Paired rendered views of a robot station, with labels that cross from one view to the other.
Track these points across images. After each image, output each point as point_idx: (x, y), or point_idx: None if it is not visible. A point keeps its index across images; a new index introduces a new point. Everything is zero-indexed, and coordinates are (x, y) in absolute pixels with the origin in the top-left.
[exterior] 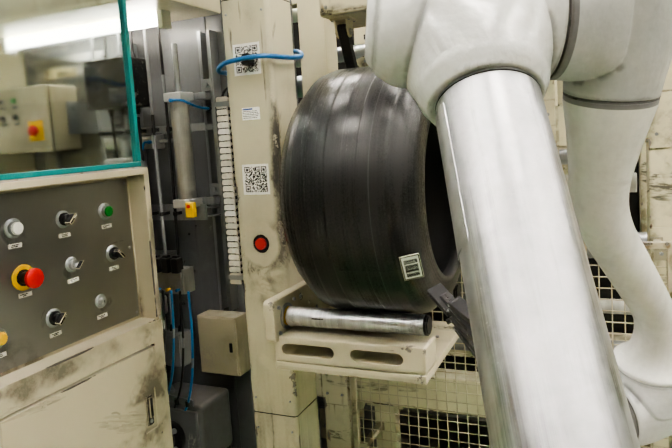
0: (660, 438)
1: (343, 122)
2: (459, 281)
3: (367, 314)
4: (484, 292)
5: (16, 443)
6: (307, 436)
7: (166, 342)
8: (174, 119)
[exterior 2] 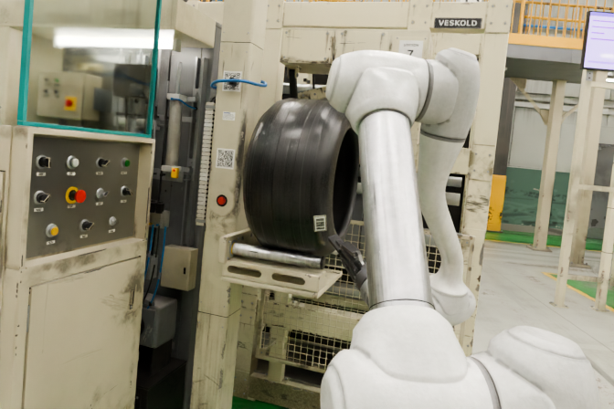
0: None
1: (291, 130)
2: None
3: (286, 252)
4: (373, 207)
5: (54, 298)
6: (231, 332)
7: None
8: (172, 111)
